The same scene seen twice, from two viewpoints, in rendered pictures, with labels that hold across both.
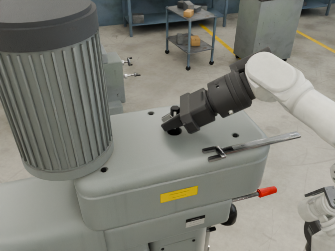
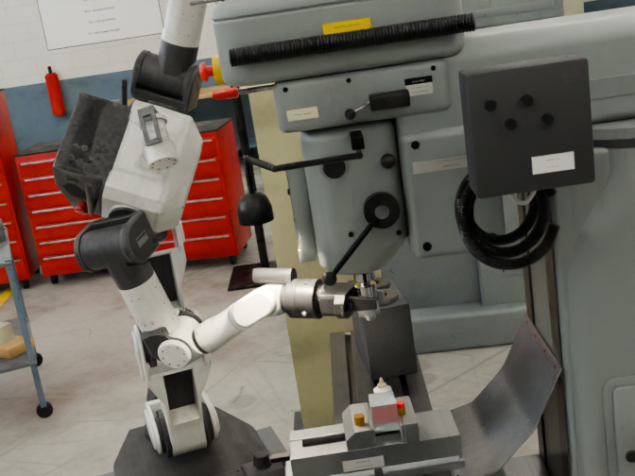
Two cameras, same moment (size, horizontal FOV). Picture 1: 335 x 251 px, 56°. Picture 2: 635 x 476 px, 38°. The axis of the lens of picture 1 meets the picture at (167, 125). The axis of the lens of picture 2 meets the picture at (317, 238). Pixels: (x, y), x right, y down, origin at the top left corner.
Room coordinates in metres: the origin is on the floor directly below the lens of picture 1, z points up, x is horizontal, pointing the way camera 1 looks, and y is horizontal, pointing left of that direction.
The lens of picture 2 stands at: (2.39, 0.51, 1.91)
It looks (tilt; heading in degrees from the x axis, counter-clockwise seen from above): 16 degrees down; 199
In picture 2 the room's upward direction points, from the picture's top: 9 degrees counter-clockwise
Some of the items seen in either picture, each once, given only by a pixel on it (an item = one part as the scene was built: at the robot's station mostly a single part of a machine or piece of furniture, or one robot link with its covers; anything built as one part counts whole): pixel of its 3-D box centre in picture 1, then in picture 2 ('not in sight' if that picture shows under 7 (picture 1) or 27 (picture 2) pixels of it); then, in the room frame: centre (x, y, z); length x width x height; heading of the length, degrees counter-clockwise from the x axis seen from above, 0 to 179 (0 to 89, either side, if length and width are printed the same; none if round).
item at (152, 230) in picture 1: (158, 192); (359, 90); (0.61, 0.02, 1.68); 0.34 x 0.24 x 0.10; 107
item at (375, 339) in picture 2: not in sight; (381, 325); (0.27, -0.09, 1.03); 0.22 x 0.12 x 0.20; 24
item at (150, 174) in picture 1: (168, 156); (336, 25); (0.62, 0.00, 1.81); 0.47 x 0.26 x 0.16; 107
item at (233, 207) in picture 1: (227, 211); (254, 206); (0.71, -0.20, 1.48); 0.07 x 0.07 x 0.06
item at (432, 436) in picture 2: not in sight; (372, 438); (0.78, 0.00, 0.98); 0.35 x 0.15 x 0.11; 109
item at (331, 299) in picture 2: not in sight; (328, 299); (0.62, -0.11, 1.23); 0.13 x 0.12 x 0.10; 176
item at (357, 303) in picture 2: not in sight; (362, 304); (0.65, -0.02, 1.23); 0.06 x 0.02 x 0.03; 86
